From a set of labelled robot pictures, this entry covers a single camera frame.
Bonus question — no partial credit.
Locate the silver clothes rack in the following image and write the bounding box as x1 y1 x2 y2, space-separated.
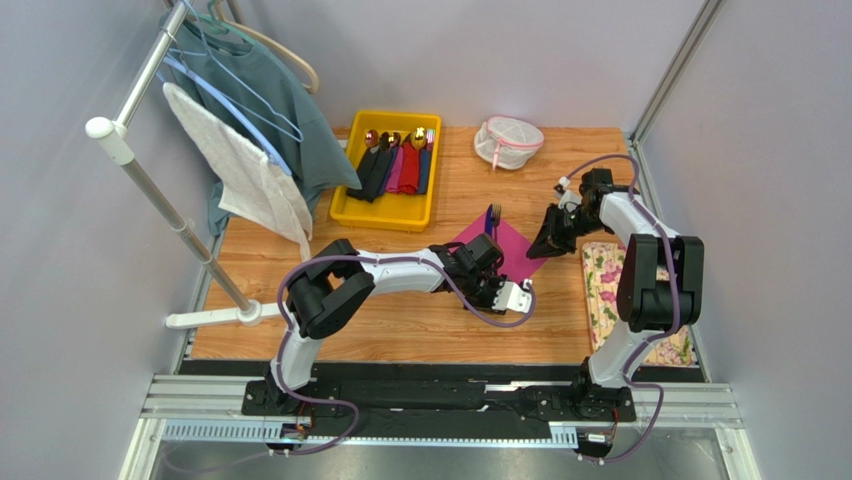
85 0 333 331

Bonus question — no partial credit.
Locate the blue rolled napkin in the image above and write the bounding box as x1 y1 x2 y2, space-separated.
417 129 436 195

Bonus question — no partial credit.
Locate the blue hanger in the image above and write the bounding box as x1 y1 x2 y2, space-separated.
158 20 304 176

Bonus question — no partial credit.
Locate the yellow plastic bin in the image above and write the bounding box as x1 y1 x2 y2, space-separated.
330 110 442 233

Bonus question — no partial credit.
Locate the red rolled napkin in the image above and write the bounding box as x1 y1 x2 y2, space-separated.
397 129 425 195

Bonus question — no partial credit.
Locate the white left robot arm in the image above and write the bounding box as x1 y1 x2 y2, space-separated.
270 233 535 393

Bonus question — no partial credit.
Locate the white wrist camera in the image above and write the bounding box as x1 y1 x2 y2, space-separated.
493 279 534 314
554 176 582 211

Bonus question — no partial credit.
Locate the black rolled napkin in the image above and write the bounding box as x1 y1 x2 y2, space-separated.
346 130 399 203

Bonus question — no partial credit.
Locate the white mesh laundry bag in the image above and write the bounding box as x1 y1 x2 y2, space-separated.
473 115 544 170

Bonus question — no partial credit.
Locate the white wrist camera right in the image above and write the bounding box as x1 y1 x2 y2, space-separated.
554 176 582 211

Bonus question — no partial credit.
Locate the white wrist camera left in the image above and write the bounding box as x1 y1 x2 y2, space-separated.
493 279 534 314

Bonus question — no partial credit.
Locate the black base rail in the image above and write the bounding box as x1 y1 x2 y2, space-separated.
241 362 637 440

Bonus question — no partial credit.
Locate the pink rolled napkin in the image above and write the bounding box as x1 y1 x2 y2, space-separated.
384 134 404 193

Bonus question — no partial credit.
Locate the white towel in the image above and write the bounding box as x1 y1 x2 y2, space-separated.
163 82 313 260

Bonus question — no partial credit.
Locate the pink paper napkin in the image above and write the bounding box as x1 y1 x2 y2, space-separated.
453 211 547 283

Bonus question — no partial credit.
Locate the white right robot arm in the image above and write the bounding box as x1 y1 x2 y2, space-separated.
526 168 704 388

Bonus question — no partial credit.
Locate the teal shirt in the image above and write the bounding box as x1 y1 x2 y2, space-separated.
163 20 361 243

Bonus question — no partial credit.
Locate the floral tray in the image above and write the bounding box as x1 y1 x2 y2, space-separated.
581 242 698 367

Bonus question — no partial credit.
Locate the beige hanger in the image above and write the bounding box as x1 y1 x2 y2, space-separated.
207 0 320 95

